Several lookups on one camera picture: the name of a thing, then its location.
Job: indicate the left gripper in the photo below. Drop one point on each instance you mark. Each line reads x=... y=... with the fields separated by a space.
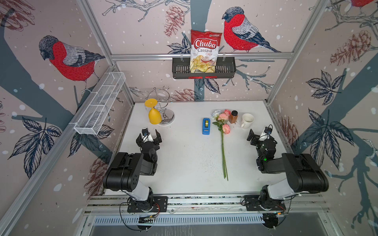
x=156 y=141

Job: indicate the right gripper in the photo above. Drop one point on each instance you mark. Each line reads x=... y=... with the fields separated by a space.
x=251 y=135

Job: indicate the pink artificial flower bouquet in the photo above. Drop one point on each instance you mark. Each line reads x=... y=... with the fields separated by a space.
x=221 y=119

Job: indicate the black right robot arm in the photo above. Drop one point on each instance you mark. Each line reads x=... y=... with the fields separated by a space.
x=302 y=173

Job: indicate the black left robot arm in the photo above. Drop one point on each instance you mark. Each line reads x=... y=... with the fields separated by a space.
x=126 y=168

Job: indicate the blue tape dispenser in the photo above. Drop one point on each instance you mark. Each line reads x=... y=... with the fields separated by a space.
x=205 y=130

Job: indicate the white ceramic mug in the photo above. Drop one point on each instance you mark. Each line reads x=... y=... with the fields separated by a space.
x=247 y=120

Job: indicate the yellow upside-down wine glass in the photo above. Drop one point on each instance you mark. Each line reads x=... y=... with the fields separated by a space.
x=154 y=115

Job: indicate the brown spice bottle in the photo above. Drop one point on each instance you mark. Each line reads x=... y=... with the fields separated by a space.
x=233 y=117

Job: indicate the chrome wine glass rack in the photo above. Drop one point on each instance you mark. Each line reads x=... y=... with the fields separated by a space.
x=163 y=98

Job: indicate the Chuba cassava chips bag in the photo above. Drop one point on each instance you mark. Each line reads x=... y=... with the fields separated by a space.
x=204 y=51

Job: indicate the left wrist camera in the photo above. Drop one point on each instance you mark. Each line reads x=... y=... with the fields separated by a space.
x=146 y=135

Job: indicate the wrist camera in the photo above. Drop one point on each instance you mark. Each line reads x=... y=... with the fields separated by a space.
x=146 y=135
x=266 y=133

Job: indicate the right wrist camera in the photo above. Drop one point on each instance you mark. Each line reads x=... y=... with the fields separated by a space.
x=266 y=133

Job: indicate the white wire mesh shelf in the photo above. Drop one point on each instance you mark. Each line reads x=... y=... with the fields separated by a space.
x=96 y=112

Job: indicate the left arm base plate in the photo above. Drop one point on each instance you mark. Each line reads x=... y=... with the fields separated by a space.
x=154 y=204

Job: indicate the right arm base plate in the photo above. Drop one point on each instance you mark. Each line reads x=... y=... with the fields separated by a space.
x=256 y=203

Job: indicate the black wire wall basket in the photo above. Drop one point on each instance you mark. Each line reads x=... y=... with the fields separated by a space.
x=223 y=67

